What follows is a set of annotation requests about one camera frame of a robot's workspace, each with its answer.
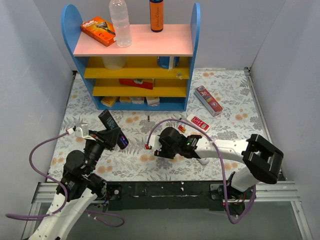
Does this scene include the black tv remote control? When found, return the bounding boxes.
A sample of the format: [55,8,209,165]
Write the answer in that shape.
[98,109,129,150]

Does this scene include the white and red remote control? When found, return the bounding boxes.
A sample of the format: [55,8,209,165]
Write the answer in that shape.
[198,158,210,166]

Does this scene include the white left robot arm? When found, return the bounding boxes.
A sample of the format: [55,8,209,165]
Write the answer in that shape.
[29,126,120,240]

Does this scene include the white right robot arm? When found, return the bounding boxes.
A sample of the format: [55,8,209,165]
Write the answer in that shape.
[147,127,284,199]

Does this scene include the yellow orange box on shelf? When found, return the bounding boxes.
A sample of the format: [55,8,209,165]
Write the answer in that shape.
[100,96,119,108]

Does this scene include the white orange soap box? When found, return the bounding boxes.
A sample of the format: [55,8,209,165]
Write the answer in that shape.
[130,96,145,105]

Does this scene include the red toothpaste box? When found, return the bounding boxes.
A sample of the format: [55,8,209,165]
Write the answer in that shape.
[194,85,223,117]

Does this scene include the red box on shelf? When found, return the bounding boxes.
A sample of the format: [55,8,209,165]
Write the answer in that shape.
[118,78,154,90]

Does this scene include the white cup on shelf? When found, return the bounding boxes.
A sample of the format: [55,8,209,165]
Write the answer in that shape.
[101,56,127,70]

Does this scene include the blue and yellow shelf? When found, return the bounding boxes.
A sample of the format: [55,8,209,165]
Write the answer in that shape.
[61,3,201,112]

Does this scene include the blue white box on shelf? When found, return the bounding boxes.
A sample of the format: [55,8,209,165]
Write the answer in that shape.
[157,56,180,70]

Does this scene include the orange razor box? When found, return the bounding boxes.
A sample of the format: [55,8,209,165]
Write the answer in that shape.
[80,16,116,47]

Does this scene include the clear plastic bottle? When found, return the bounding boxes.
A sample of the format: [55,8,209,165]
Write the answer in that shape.
[109,0,132,48]

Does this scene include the orange cologne bottle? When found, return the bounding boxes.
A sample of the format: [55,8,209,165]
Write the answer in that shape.
[149,0,164,33]

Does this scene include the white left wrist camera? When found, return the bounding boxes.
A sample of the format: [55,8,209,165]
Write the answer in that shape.
[66,123,94,140]

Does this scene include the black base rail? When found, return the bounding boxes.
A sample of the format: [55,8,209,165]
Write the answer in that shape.
[99,179,248,211]

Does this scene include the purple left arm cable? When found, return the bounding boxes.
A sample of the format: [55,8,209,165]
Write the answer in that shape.
[5,131,125,228]

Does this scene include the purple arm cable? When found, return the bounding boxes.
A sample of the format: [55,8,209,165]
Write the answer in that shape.
[5,131,125,228]
[147,118,257,225]

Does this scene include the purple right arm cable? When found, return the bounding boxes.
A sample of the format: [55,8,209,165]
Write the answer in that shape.
[147,118,257,225]

